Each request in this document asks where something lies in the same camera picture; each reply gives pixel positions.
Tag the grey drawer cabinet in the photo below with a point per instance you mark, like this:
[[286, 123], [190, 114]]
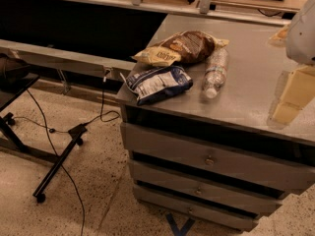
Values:
[[239, 117]]

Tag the middle grey drawer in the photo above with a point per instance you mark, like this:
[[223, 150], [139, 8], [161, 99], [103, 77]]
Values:
[[203, 190]]

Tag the brown yellow snack bag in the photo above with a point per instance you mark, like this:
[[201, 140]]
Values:
[[191, 46]]

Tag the bottom grey drawer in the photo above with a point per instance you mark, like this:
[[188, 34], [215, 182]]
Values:
[[194, 209]]

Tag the grey drawer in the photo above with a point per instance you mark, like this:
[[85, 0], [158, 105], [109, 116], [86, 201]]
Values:
[[242, 165], [194, 209], [203, 190]]

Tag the blue white snack bag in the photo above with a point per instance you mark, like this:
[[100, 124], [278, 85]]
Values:
[[157, 84]]

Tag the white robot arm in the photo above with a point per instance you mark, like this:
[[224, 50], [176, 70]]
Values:
[[298, 39]]

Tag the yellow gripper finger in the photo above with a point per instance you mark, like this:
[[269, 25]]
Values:
[[298, 91], [279, 38]]

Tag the grey metal shelf rail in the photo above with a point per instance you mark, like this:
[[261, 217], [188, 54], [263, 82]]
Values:
[[240, 10]]

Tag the black rolling stand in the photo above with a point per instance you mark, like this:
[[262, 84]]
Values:
[[24, 137]]

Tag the top grey drawer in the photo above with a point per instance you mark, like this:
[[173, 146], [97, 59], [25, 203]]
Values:
[[242, 165]]

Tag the grey conveyor ledge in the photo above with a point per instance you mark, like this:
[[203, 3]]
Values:
[[84, 64]]

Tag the clear plastic water bottle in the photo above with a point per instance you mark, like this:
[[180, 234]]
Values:
[[215, 74]]

